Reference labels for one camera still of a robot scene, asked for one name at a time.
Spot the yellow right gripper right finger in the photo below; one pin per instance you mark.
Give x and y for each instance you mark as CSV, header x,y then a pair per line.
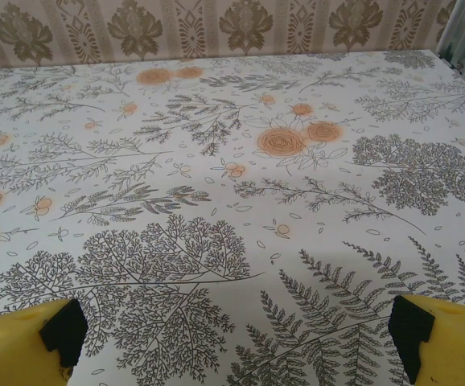
x,y
453,346

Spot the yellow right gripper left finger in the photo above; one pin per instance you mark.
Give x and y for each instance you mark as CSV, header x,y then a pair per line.
x,y
11,346

